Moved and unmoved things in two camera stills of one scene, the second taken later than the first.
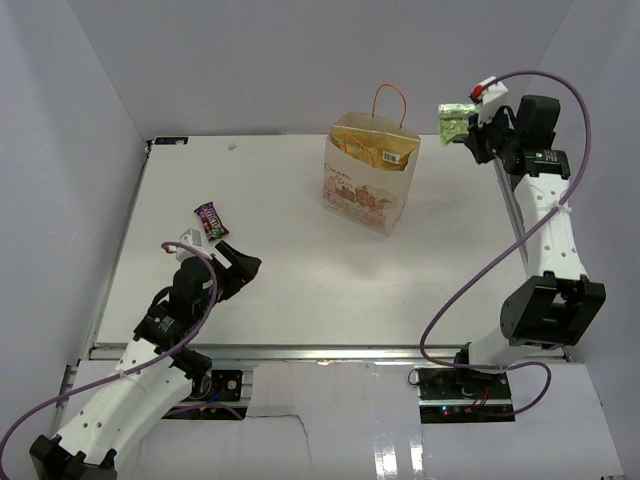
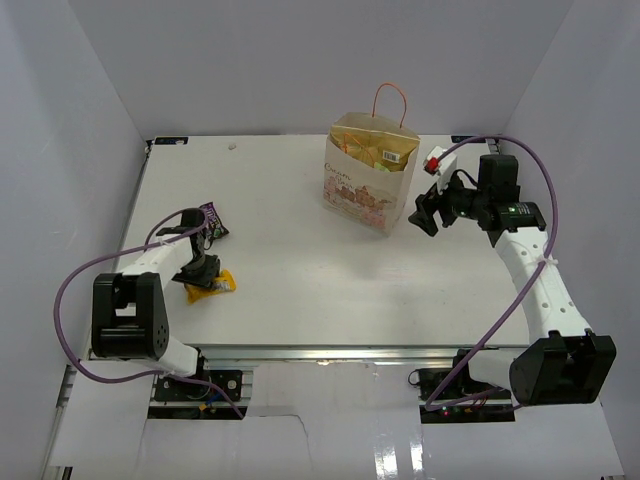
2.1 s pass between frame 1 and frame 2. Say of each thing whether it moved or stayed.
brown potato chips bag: stayed
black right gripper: moved
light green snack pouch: moved
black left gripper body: moved
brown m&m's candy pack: stayed
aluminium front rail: stayed
